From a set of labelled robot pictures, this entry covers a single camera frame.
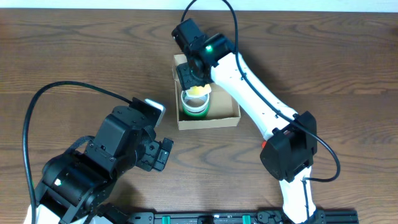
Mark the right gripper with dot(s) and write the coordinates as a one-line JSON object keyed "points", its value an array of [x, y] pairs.
{"points": [[183, 70]]}

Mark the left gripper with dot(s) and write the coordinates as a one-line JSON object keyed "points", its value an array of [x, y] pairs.
{"points": [[147, 160]]}

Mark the yellow sticky note pad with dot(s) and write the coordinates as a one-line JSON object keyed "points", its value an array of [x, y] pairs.
{"points": [[198, 91]]}

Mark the white tape roll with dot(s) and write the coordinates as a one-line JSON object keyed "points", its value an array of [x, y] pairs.
{"points": [[194, 104]]}

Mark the green tape roll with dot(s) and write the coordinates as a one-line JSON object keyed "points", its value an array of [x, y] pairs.
{"points": [[196, 115]]}

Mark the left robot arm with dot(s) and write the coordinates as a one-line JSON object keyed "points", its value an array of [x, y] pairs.
{"points": [[75, 183]]}

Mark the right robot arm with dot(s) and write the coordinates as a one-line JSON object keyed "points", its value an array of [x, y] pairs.
{"points": [[287, 152]]}

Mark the open cardboard box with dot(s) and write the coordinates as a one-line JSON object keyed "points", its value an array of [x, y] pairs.
{"points": [[224, 111]]}

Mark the black mounting rail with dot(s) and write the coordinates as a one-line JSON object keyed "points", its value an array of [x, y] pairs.
{"points": [[258, 217]]}

